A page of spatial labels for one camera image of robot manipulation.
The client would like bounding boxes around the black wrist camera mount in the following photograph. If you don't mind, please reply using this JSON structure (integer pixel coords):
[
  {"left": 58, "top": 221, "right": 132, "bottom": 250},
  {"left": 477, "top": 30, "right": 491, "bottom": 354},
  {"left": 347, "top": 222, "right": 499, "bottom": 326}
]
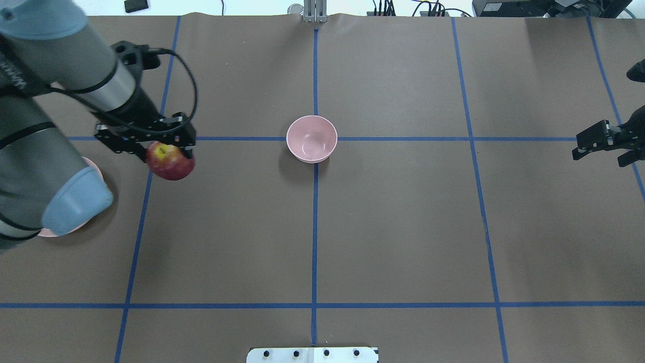
[{"left": 110, "top": 41, "right": 161, "bottom": 86}]

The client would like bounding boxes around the red yellow apple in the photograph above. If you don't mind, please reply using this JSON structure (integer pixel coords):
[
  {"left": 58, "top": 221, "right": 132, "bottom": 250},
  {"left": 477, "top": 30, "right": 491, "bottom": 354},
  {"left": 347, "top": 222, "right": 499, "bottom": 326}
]
[{"left": 147, "top": 142, "right": 195, "bottom": 181}]

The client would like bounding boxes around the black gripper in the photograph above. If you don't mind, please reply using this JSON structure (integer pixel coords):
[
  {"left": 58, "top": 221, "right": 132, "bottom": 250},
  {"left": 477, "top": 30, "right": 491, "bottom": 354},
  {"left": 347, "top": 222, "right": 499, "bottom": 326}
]
[{"left": 94, "top": 89, "right": 197, "bottom": 164}]

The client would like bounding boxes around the small black square pad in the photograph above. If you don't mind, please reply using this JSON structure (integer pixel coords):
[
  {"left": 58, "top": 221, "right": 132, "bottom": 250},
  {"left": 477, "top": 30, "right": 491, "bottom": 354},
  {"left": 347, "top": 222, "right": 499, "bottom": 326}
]
[{"left": 123, "top": 0, "right": 150, "bottom": 14}]

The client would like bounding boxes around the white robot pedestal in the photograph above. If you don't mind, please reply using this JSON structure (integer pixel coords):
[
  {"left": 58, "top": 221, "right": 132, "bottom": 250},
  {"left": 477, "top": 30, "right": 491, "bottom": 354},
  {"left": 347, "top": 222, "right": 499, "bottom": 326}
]
[{"left": 246, "top": 347, "right": 379, "bottom": 362}]

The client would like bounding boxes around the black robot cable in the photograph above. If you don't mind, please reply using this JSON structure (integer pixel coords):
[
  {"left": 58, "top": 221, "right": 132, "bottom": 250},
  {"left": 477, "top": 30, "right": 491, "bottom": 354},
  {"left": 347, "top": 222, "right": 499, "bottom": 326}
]
[{"left": 146, "top": 47, "right": 199, "bottom": 124}]

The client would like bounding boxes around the pink plate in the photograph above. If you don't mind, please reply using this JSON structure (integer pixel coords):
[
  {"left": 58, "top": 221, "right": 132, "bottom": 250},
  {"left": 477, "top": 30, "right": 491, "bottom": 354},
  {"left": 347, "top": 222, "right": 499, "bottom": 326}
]
[{"left": 37, "top": 156, "right": 113, "bottom": 237}]

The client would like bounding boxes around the aluminium frame post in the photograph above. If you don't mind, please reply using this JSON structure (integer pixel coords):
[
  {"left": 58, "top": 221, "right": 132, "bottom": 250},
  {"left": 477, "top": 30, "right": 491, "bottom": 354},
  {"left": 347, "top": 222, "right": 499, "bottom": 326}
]
[{"left": 302, "top": 0, "right": 329, "bottom": 23}]

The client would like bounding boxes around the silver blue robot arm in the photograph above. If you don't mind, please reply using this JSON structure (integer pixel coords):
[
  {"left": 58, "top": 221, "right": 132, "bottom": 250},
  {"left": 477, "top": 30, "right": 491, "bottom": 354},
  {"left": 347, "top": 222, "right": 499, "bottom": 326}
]
[{"left": 1, "top": 1, "right": 198, "bottom": 253}]

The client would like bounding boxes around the pink bowl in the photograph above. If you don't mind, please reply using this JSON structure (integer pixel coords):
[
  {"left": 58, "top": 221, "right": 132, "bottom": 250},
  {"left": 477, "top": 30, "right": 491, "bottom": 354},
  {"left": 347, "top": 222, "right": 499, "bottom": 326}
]
[{"left": 286, "top": 115, "right": 338, "bottom": 164}]

